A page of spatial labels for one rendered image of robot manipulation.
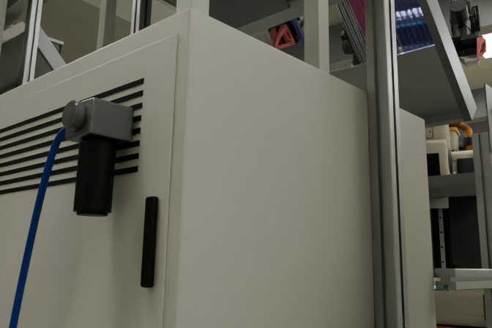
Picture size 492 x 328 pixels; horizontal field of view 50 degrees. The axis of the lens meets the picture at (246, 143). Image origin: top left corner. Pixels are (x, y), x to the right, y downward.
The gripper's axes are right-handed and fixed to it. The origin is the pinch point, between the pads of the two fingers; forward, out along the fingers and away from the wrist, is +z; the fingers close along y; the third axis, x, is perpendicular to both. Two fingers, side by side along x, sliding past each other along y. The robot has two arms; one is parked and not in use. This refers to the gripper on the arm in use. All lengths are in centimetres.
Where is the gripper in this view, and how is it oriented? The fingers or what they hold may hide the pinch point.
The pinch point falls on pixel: (274, 47)
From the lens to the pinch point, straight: 157.5
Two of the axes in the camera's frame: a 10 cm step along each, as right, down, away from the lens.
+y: 7.4, -1.2, -6.6
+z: -4.6, 6.2, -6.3
